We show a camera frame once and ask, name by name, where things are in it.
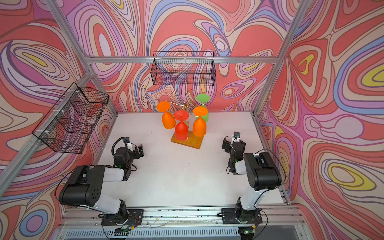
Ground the orange wine glass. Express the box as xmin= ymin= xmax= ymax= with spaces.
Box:
xmin=193 ymin=106 xmax=208 ymax=137
xmin=157 ymin=101 xmax=176 ymax=130

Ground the green wine glass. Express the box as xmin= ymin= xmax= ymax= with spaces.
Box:
xmin=196 ymin=94 xmax=210 ymax=123

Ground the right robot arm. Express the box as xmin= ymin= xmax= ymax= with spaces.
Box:
xmin=218 ymin=132 xmax=283 ymax=225

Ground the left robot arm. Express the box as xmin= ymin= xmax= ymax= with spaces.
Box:
xmin=58 ymin=137 xmax=144 ymax=232

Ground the wooden rack base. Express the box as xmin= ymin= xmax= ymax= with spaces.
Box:
xmin=171 ymin=131 xmax=204 ymax=150

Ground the red wine glass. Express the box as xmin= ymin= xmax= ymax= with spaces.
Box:
xmin=174 ymin=110 xmax=189 ymax=141

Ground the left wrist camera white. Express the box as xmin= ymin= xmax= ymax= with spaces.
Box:
xmin=123 ymin=137 xmax=135 ymax=152

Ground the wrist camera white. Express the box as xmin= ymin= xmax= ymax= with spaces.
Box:
xmin=232 ymin=132 xmax=241 ymax=143
xmin=123 ymin=137 xmax=135 ymax=152

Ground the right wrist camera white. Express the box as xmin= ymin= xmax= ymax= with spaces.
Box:
xmin=232 ymin=132 xmax=241 ymax=143

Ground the gold wire glass rack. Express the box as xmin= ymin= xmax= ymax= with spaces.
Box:
xmin=168 ymin=89 xmax=201 ymax=119

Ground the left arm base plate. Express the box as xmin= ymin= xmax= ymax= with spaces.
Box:
xmin=99 ymin=209 xmax=144 ymax=226

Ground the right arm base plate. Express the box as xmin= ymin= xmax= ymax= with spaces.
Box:
xmin=217 ymin=208 xmax=263 ymax=225

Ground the black wire basket left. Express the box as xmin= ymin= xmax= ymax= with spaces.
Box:
xmin=32 ymin=83 xmax=109 ymax=154

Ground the black wire basket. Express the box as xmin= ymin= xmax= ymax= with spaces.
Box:
xmin=32 ymin=83 xmax=109 ymax=154
xmin=151 ymin=51 xmax=216 ymax=86

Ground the black wire basket back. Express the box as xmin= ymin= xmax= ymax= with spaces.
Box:
xmin=151 ymin=51 xmax=216 ymax=86

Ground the aluminium mounting rail front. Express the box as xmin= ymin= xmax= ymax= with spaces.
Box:
xmin=53 ymin=205 xmax=313 ymax=240

